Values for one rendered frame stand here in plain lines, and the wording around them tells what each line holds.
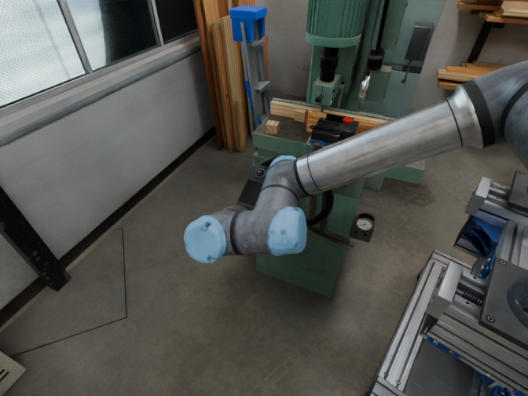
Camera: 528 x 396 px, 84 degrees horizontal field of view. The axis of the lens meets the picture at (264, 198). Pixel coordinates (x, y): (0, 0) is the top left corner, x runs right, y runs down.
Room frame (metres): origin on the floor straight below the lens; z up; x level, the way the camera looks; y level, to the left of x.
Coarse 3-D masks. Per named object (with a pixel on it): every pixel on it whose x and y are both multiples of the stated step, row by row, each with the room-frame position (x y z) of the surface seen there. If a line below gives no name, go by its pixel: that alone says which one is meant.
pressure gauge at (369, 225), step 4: (360, 216) 0.76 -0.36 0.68; (364, 216) 0.75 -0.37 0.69; (368, 216) 0.75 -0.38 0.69; (360, 220) 0.75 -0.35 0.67; (364, 220) 0.74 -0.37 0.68; (368, 220) 0.74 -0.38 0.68; (372, 220) 0.74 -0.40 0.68; (356, 224) 0.75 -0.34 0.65; (360, 224) 0.74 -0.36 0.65; (368, 224) 0.73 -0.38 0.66; (372, 224) 0.73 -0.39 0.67; (360, 228) 0.74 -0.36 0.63; (364, 228) 0.74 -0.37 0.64; (368, 228) 0.73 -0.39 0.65
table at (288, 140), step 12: (264, 120) 1.08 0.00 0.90; (276, 120) 1.08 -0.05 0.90; (288, 120) 1.08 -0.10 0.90; (264, 132) 0.99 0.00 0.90; (288, 132) 0.99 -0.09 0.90; (300, 132) 0.99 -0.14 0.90; (264, 144) 0.96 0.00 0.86; (276, 144) 0.95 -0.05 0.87; (288, 144) 0.93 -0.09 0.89; (300, 144) 0.91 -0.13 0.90; (300, 156) 0.91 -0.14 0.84; (396, 168) 0.78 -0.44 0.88; (408, 168) 0.77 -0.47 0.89; (420, 168) 0.76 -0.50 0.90; (408, 180) 0.76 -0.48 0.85
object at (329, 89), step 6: (318, 78) 1.08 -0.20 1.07; (336, 78) 1.08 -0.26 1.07; (318, 84) 1.01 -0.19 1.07; (324, 84) 1.01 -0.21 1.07; (330, 84) 1.01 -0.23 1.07; (336, 84) 1.05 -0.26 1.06; (318, 90) 1.01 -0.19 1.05; (324, 90) 1.00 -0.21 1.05; (330, 90) 0.99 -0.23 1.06; (336, 90) 1.07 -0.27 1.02; (312, 96) 1.02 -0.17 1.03; (318, 96) 1.01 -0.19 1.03; (324, 96) 1.00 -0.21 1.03; (330, 96) 0.99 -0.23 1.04; (312, 102) 1.02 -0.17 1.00; (324, 102) 1.00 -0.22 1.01; (330, 102) 0.99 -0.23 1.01
